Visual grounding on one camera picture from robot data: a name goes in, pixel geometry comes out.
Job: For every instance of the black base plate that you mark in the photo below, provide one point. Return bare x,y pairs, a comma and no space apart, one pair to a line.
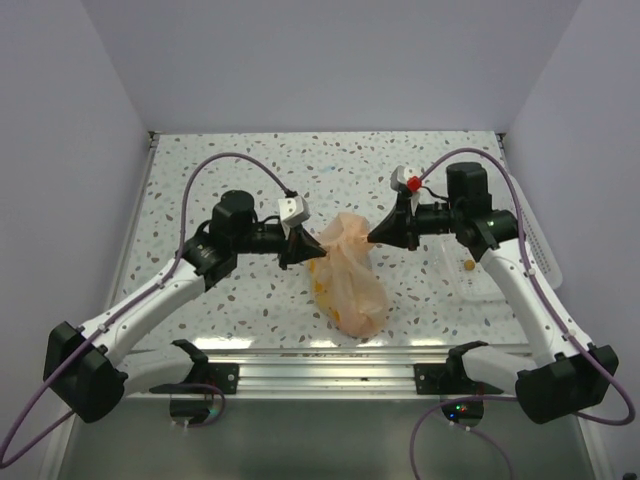
435,379
202,378

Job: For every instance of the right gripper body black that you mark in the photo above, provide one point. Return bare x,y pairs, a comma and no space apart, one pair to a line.
435,218

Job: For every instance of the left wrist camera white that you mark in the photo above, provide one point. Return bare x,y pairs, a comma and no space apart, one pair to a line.
293,211

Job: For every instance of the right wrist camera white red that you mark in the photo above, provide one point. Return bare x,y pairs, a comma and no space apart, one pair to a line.
406,181

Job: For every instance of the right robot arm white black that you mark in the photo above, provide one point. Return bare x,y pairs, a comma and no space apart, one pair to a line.
566,372

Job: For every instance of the aluminium rail frame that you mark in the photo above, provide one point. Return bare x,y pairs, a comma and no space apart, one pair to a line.
264,318

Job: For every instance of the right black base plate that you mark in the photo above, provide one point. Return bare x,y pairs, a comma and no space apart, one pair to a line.
435,379

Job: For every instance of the orange translucent plastic bag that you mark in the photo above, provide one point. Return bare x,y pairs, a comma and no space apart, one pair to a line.
343,284

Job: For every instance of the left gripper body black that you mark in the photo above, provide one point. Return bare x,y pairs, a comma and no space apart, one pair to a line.
261,238

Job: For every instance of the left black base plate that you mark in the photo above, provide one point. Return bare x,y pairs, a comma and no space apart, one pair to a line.
202,378

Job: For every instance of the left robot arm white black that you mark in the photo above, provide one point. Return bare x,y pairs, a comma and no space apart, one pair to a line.
86,366

